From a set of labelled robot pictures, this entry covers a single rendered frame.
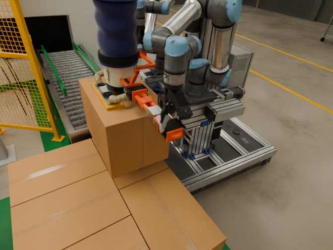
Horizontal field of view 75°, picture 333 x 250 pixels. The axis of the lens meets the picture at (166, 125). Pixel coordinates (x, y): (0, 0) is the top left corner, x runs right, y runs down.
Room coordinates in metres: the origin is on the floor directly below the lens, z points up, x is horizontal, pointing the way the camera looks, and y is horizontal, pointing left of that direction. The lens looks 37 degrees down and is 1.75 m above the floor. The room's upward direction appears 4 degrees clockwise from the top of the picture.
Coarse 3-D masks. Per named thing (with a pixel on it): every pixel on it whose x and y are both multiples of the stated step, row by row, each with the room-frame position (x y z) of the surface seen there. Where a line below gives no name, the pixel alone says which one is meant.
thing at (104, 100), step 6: (96, 84) 1.25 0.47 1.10; (102, 84) 1.21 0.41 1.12; (96, 90) 1.18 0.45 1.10; (102, 96) 1.11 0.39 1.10; (108, 96) 1.09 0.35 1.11; (102, 102) 1.06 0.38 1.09; (108, 102) 1.05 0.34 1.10; (120, 102) 1.07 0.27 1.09; (108, 108) 1.00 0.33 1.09; (114, 108) 1.01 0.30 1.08
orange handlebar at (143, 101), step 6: (150, 60) 1.45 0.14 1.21; (138, 66) 1.32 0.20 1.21; (144, 66) 1.33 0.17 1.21; (150, 66) 1.36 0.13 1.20; (120, 78) 1.13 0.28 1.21; (126, 78) 1.15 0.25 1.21; (126, 84) 1.06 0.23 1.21; (138, 96) 0.94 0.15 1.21; (144, 96) 0.95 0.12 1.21; (144, 102) 0.88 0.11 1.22; (150, 102) 0.89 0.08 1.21; (144, 108) 0.85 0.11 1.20; (156, 120) 0.75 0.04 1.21; (180, 132) 0.67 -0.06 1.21; (174, 138) 0.65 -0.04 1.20
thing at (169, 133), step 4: (172, 120) 0.74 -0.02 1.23; (168, 124) 0.71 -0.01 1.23; (172, 124) 0.71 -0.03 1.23; (176, 124) 0.71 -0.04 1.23; (168, 128) 0.68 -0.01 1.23; (172, 128) 0.68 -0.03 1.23; (176, 128) 0.68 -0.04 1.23; (180, 128) 0.68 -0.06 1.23; (160, 132) 0.70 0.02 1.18; (164, 132) 0.69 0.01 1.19; (168, 132) 0.65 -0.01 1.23; (172, 132) 0.66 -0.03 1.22; (176, 132) 0.67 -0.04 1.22; (164, 136) 0.68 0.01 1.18; (168, 136) 0.65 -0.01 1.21; (168, 140) 0.65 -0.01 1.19; (172, 140) 0.66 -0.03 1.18
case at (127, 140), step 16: (80, 80) 1.34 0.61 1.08; (96, 96) 1.14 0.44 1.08; (96, 112) 0.98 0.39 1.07; (112, 112) 0.98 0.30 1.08; (128, 112) 1.00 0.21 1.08; (144, 112) 1.01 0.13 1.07; (96, 128) 1.04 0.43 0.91; (112, 128) 0.87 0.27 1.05; (128, 128) 0.91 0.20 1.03; (144, 128) 0.96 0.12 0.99; (96, 144) 1.12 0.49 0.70; (112, 144) 0.86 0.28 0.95; (128, 144) 0.91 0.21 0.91; (144, 144) 0.96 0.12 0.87; (160, 144) 1.02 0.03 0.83; (112, 160) 0.86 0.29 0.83; (128, 160) 0.91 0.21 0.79; (144, 160) 0.96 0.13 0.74; (160, 160) 1.03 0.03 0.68; (112, 176) 0.85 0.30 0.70
